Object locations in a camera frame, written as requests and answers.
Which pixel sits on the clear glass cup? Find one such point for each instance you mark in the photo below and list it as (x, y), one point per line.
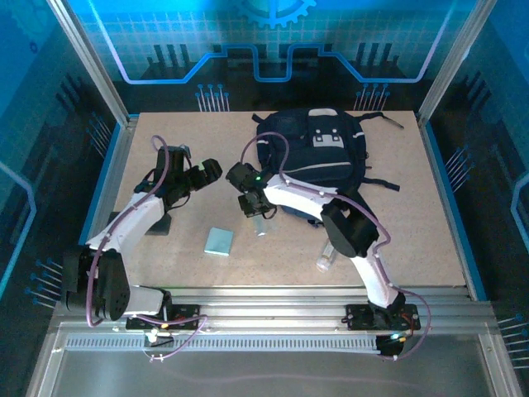
(261, 228)

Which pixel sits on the black pencil case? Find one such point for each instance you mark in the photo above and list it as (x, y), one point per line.
(161, 226)

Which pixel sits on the light blue sticky note pad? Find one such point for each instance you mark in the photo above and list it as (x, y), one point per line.
(219, 242)

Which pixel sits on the navy blue backpack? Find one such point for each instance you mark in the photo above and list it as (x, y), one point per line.
(326, 157)

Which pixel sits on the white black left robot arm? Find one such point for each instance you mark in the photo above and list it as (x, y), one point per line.
(132, 219)

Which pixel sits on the grey metal front panel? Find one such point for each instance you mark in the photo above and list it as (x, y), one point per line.
(268, 372)

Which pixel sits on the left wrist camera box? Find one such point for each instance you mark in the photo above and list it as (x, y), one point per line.
(184, 151)

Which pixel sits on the aluminium side rail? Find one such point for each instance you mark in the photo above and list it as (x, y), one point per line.
(117, 165)
(437, 165)

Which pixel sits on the aluminium front rail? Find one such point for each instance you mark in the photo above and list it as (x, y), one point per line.
(273, 310)

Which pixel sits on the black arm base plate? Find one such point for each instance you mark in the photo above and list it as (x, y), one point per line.
(359, 316)
(186, 316)

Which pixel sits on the aluminium frame post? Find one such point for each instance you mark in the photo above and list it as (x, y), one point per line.
(99, 70)
(454, 62)

